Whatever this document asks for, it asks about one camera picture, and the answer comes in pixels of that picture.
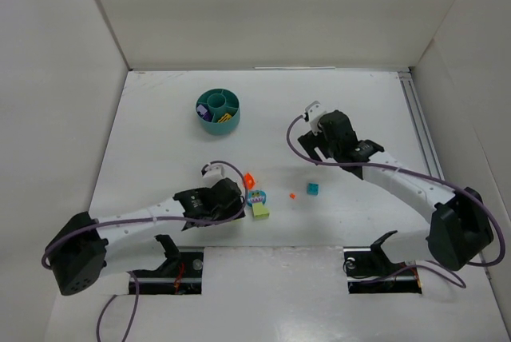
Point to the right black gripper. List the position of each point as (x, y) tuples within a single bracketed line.
[(310, 145)]

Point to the yellow lego brick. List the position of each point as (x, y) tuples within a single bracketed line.
[(225, 117)]

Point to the small purple lego brick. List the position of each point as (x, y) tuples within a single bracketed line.
[(201, 110)]

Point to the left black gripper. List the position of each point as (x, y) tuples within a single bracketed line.
[(234, 206)]

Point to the orange round lego piece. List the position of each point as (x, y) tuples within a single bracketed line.
[(249, 181)]

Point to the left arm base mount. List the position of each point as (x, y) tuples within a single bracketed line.
[(178, 274)]

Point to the teal round divided container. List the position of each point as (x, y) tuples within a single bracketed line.
[(218, 102)]

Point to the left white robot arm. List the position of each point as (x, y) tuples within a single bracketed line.
[(87, 248)]

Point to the light green sloped lego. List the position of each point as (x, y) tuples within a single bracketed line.
[(260, 211)]

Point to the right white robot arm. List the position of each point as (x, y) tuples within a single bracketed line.
[(460, 226)]

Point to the teal monster face lego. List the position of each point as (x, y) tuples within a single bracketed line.
[(256, 197)]

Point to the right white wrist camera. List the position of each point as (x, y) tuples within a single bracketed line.
[(313, 113)]

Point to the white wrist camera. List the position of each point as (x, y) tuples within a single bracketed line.
[(211, 174), (313, 113)]

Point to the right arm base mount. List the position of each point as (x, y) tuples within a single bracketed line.
[(368, 271)]

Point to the dark purple long lego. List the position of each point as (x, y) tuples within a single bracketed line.
[(206, 116)]

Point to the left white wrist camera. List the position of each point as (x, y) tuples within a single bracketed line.
[(211, 174)]

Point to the teal lego brick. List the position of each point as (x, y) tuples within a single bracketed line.
[(312, 189)]

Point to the aluminium rail right edge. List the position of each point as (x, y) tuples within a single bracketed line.
[(418, 118)]

